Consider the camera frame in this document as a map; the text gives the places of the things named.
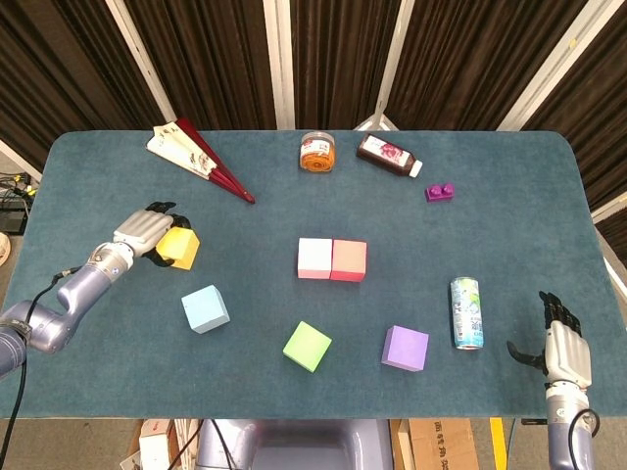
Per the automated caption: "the light pink foam cube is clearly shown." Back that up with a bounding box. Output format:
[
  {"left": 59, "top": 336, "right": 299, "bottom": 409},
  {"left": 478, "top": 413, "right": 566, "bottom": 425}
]
[{"left": 297, "top": 237, "right": 334, "bottom": 280}]

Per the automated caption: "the clear jar with orange contents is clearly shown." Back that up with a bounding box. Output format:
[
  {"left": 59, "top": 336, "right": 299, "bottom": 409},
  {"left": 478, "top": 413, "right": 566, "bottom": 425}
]
[{"left": 299, "top": 131, "right": 338, "bottom": 174}]

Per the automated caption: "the purple foam cube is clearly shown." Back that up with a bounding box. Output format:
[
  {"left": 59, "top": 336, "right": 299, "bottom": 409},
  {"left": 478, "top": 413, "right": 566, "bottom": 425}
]
[{"left": 380, "top": 325, "right": 431, "bottom": 374}]

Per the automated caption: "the yellow post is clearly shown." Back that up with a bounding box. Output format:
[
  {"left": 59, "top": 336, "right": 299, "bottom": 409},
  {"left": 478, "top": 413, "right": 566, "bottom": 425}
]
[{"left": 489, "top": 417, "right": 508, "bottom": 470}]

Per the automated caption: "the floor cable bundle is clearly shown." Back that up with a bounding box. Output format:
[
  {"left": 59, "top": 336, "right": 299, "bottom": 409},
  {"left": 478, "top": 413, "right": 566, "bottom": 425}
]
[{"left": 0, "top": 170, "right": 38, "bottom": 202}]

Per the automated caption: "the yellow foam cube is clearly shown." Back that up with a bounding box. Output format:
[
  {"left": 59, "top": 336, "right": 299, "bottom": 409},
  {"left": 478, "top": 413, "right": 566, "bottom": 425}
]
[{"left": 155, "top": 226, "right": 201, "bottom": 271}]

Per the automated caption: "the white cardboard box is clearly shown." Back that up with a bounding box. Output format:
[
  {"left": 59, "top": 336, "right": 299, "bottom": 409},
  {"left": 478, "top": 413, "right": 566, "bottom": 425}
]
[{"left": 120, "top": 418, "right": 205, "bottom": 470}]

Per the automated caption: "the green foam cube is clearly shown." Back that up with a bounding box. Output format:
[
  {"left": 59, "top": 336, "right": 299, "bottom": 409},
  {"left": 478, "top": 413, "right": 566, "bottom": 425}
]
[{"left": 281, "top": 320, "right": 333, "bottom": 374}]

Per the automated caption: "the purple toy brick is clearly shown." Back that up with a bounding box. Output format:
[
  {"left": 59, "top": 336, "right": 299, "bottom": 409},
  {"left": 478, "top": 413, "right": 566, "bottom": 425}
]
[{"left": 423, "top": 182, "right": 457, "bottom": 205}]

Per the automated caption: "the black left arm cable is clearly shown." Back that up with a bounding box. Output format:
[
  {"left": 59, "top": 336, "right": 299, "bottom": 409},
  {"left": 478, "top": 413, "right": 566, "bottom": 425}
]
[{"left": 0, "top": 266, "right": 84, "bottom": 470}]

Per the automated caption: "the brown cardboard box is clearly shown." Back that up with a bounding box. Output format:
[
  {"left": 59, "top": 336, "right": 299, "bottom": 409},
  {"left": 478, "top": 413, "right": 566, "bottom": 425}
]
[{"left": 407, "top": 418, "right": 481, "bottom": 470}]

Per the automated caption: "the white frame post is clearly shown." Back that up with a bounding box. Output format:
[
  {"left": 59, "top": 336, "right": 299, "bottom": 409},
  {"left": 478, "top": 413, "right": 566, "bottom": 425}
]
[
  {"left": 495, "top": 0, "right": 614, "bottom": 132},
  {"left": 0, "top": 138, "right": 44, "bottom": 183},
  {"left": 352, "top": 0, "right": 418, "bottom": 132},
  {"left": 263, "top": 0, "right": 297, "bottom": 131},
  {"left": 589, "top": 193, "right": 627, "bottom": 225},
  {"left": 105, "top": 0, "right": 173, "bottom": 129}
]

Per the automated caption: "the folding fan with red ribs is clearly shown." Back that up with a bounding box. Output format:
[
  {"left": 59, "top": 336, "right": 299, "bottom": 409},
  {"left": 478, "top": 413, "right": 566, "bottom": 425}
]
[{"left": 145, "top": 117, "right": 257, "bottom": 206}]

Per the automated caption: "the brown bottle with white cap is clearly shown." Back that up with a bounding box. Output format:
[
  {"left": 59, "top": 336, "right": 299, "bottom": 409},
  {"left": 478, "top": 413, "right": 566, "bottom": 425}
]
[{"left": 355, "top": 133, "right": 424, "bottom": 179}]

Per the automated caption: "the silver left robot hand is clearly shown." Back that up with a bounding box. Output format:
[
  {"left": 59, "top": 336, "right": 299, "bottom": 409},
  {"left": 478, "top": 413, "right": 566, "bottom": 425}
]
[{"left": 112, "top": 200, "right": 195, "bottom": 268}]

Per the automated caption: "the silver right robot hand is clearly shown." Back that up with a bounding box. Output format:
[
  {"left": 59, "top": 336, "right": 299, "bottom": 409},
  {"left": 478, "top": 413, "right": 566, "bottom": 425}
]
[{"left": 506, "top": 291, "right": 593, "bottom": 391}]

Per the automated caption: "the red foam cube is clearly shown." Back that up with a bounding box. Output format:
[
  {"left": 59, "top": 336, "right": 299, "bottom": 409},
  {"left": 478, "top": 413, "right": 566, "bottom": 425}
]
[{"left": 329, "top": 239, "right": 368, "bottom": 283}]

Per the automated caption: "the dark brown curtain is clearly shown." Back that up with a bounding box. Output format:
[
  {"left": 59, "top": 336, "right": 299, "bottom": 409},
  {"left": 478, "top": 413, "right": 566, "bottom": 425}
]
[{"left": 0, "top": 0, "right": 627, "bottom": 256}]

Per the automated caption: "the black box on floor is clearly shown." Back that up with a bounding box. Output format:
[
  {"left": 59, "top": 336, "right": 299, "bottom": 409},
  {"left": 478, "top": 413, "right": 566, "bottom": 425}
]
[{"left": 0, "top": 208, "right": 28, "bottom": 234}]

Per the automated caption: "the black torso cable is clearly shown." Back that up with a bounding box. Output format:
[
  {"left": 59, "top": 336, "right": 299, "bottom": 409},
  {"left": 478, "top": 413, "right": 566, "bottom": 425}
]
[{"left": 209, "top": 419, "right": 234, "bottom": 470}]

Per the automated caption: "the teal felt table cover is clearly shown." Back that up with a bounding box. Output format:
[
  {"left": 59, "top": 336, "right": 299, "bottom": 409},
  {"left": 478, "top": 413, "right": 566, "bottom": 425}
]
[{"left": 0, "top": 128, "right": 627, "bottom": 421}]

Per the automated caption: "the light wooden board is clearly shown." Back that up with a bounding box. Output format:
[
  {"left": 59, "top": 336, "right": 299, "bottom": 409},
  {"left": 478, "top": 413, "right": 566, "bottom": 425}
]
[{"left": 396, "top": 419, "right": 417, "bottom": 470}]

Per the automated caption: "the blue green drink can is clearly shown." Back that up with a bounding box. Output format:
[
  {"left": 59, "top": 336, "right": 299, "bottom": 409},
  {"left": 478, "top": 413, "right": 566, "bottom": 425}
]
[{"left": 450, "top": 276, "right": 485, "bottom": 352}]

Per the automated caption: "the light blue foam cube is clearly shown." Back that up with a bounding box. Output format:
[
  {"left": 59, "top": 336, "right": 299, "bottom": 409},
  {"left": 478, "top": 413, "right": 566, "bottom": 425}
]
[{"left": 180, "top": 284, "right": 231, "bottom": 335}]

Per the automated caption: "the silver robot torso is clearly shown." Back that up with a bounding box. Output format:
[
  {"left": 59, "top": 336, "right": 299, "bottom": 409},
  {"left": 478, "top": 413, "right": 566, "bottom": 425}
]
[{"left": 195, "top": 418, "right": 396, "bottom": 470}]

